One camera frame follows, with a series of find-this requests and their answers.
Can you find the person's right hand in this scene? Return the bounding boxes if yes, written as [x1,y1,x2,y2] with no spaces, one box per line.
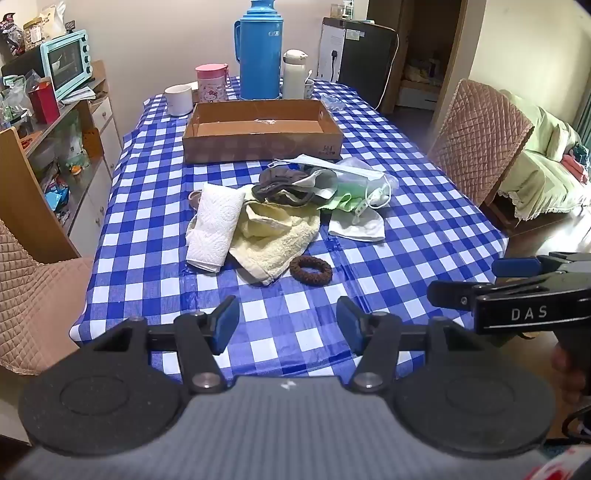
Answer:
[551,342,591,409]

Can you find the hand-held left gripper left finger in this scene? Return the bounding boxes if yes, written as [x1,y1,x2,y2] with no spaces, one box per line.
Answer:
[88,295,241,395]

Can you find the pink cartoon cup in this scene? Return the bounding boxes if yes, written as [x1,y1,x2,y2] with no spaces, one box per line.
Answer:
[195,63,230,103]

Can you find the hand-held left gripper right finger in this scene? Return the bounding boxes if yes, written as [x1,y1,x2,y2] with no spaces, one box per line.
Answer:
[336,295,483,393]

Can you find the green cloth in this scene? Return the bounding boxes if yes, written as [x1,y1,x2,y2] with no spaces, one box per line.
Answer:
[318,182,370,214]

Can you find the white paper towel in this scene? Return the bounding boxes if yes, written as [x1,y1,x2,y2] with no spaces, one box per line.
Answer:
[185,183,246,274]

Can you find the white cup face mask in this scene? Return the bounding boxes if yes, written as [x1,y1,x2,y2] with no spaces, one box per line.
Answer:
[329,191,393,241]

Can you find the black cabinet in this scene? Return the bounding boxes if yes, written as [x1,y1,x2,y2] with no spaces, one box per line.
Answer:
[337,18,400,104]

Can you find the white appliance carton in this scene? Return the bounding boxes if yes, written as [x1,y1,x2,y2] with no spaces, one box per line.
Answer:
[318,17,347,83]

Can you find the brown hair scrunchie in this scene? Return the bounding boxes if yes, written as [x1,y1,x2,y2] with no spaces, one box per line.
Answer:
[289,255,333,284]

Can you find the cardboard box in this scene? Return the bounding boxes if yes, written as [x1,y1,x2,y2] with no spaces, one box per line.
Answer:
[181,98,345,165]

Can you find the dark grey cloth mask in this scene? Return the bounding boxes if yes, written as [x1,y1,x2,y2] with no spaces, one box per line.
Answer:
[252,182,324,207]

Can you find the white paper bag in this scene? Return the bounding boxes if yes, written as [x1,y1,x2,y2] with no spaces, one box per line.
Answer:
[38,2,69,38]

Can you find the white insulated bottle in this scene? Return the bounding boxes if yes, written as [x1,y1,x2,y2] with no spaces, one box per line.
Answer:
[282,49,309,100]

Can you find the white cloth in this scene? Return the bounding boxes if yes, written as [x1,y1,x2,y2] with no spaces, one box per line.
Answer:
[292,169,340,198]

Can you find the green covered sofa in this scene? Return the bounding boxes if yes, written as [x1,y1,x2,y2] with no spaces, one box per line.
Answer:
[496,90,591,222]

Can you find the wooden sideboard cabinet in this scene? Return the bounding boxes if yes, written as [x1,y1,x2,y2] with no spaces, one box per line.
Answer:
[0,60,123,245]

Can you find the brown quilted chair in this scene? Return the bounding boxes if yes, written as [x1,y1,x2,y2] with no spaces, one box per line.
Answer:
[427,78,535,208]
[0,219,95,376]

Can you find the blue white checkered tablecloth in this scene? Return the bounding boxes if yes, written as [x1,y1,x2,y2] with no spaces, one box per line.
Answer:
[69,76,511,384]

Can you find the dark snack bag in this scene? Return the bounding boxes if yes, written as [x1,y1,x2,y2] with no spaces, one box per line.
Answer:
[0,13,25,57]

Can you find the red white printed clothing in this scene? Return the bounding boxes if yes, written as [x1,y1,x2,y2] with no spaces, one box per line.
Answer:
[546,444,591,480]

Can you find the blue face mask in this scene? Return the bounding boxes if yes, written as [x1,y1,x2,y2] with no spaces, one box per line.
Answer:
[268,154,385,183]

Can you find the clear plastic bag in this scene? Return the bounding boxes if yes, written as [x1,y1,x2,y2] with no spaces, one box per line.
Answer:
[335,157,400,208]

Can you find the paper stack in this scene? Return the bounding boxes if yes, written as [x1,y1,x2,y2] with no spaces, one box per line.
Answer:
[60,85,98,104]

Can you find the teal toaster oven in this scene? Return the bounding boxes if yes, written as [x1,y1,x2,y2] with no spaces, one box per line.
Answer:
[40,29,93,101]

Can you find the green packet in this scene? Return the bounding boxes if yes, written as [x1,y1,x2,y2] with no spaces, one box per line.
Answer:
[60,115,90,171]

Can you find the red canister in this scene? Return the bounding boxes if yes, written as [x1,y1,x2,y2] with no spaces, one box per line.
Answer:
[28,79,61,124]

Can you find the blue thermos flask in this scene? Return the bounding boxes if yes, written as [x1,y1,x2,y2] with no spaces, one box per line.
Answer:
[233,0,283,101]

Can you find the white cable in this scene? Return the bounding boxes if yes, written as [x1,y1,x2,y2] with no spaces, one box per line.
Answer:
[379,31,400,108]

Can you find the yellow towel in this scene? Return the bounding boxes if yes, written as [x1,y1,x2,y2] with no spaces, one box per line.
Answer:
[229,191,321,286]

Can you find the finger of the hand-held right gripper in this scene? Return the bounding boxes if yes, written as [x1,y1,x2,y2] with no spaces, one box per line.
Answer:
[491,252,591,278]
[427,280,495,313]

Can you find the black appliance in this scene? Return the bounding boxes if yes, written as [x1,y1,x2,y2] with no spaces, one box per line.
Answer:
[1,46,44,88]

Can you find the blue packets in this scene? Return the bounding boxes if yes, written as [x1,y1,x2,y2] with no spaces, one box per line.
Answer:
[44,185,70,209]

